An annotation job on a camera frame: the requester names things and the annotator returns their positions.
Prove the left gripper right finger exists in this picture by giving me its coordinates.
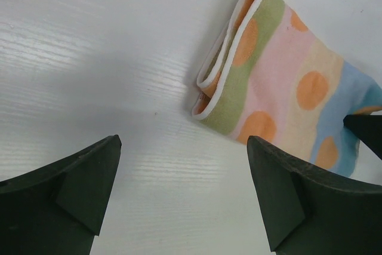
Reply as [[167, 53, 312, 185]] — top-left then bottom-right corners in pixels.
[[247, 136, 381, 254]]

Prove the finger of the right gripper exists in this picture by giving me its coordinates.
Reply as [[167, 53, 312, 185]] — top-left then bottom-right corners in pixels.
[[343, 115, 382, 159]]

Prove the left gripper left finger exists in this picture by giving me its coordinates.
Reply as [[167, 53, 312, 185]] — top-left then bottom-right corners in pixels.
[[1, 135, 122, 254]]

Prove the orange polka dot towel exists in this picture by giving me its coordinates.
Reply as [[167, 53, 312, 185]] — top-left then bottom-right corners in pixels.
[[192, 0, 381, 177]]

